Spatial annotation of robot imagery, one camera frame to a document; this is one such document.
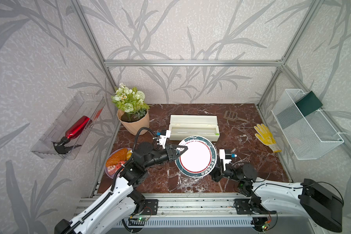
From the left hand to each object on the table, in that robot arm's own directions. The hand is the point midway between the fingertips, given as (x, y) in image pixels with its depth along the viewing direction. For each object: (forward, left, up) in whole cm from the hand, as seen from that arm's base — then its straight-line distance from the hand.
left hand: (187, 152), depth 63 cm
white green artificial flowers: (+33, +33, -2) cm, 47 cm away
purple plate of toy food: (+7, +41, -25) cm, 49 cm away
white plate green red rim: (-3, -6, -1) cm, 6 cm away
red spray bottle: (+7, +49, +5) cm, 50 cm away
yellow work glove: (+25, -58, -29) cm, 69 cm away
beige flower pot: (+26, +33, -13) cm, 44 cm away
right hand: (-4, -6, -4) cm, 8 cm away
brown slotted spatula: (+44, -37, -27) cm, 63 cm away
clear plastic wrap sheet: (-12, +1, -4) cm, 13 cm away
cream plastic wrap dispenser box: (+30, +2, -22) cm, 37 cm away
